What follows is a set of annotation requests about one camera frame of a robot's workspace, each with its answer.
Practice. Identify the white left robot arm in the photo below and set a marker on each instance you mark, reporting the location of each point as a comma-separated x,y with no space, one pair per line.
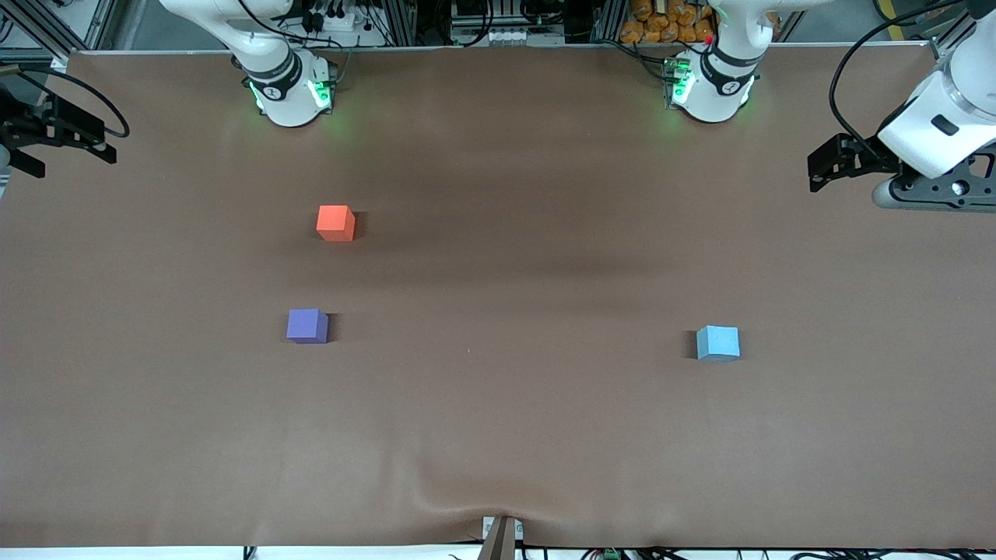
712,93

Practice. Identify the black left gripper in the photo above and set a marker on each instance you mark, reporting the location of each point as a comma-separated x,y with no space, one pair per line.
866,158

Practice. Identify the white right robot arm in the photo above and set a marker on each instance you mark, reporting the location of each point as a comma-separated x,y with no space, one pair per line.
284,97

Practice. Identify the white power strip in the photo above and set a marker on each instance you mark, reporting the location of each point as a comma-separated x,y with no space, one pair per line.
334,19

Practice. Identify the black left camera mount plate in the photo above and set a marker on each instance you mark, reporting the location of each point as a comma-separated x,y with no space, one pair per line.
961,187

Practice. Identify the brown camera mount post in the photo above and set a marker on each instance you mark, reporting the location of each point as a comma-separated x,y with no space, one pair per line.
498,540

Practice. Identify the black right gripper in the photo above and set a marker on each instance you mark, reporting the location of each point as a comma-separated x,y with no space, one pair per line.
23,128

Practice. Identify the brown table mat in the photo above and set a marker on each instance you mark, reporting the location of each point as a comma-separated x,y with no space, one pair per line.
513,404

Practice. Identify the orange snack bags pile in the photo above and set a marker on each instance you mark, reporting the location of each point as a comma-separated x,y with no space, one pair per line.
661,23

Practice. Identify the white terminal block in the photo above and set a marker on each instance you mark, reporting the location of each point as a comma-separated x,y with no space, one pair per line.
502,36

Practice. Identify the light blue foam block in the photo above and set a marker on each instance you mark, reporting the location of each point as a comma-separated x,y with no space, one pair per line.
717,344

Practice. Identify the aluminium frame profile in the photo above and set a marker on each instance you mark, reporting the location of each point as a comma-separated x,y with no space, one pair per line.
39,31
945,47

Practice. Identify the orange foam block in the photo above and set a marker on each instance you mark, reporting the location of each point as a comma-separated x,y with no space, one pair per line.
335,222

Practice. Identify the purple foam block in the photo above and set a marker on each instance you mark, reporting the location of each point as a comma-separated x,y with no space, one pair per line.
306,326

